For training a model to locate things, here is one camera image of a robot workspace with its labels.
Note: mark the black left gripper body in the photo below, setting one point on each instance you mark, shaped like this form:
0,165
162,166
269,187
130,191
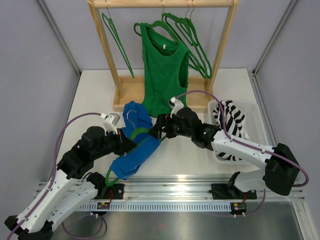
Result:
116,144

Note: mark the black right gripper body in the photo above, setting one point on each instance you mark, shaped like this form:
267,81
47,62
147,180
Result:
174,126

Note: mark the blue tank top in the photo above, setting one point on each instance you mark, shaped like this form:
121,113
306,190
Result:
142,111

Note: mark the zebra striped tank top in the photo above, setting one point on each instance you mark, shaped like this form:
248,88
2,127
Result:
234,119

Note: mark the green hanger with metal hook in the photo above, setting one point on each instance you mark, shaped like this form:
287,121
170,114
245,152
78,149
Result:
108,22

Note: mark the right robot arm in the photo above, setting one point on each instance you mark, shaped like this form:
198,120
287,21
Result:
277,167

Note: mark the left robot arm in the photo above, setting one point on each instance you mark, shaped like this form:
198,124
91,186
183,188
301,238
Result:
48,210

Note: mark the green tank top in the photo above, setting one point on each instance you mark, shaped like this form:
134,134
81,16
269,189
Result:
166,70

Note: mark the empty green hanger front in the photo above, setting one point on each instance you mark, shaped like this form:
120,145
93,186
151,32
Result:
169,19

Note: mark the wooden clothes rack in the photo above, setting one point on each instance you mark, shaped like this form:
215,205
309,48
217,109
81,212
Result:
129,88

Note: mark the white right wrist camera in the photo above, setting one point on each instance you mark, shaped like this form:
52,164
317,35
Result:
176,105

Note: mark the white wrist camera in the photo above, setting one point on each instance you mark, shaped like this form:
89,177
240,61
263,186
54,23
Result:
176,105
110,122

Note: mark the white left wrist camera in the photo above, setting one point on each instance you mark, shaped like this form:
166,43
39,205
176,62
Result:
110,122

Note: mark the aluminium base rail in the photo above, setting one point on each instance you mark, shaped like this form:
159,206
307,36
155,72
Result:
182,188

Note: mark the white slotted cable duct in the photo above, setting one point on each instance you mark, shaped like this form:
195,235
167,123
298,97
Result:
156,207

